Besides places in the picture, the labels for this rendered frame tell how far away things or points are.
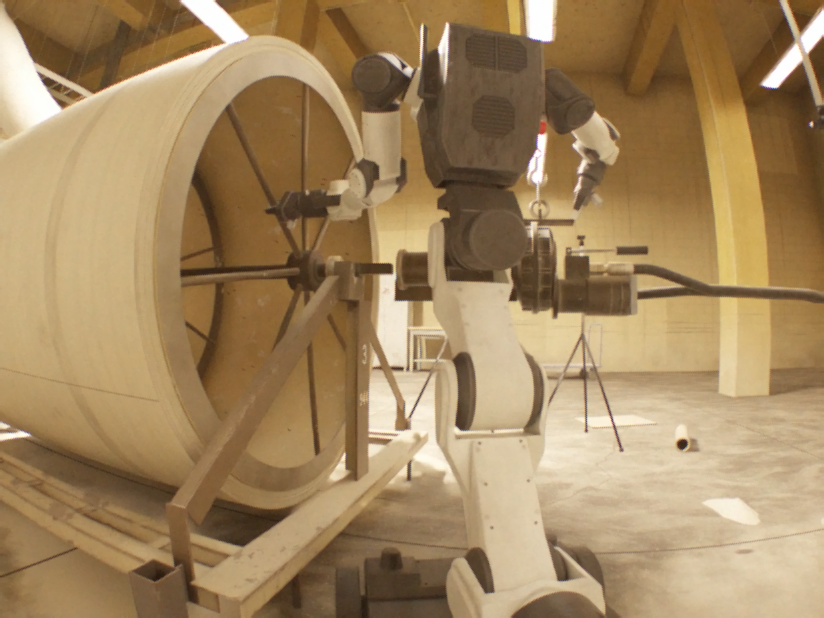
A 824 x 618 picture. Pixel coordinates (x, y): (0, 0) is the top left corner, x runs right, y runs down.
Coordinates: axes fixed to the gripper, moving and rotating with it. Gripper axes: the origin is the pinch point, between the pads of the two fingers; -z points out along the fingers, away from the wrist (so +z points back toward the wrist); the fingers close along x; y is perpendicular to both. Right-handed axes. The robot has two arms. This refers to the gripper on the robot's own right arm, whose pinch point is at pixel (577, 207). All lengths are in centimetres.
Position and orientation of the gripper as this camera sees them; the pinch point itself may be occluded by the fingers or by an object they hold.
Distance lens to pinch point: 158.0
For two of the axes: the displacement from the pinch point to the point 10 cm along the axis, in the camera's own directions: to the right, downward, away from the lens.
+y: -8.6, -4.2, 2.9
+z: 4.3, -9.0, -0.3
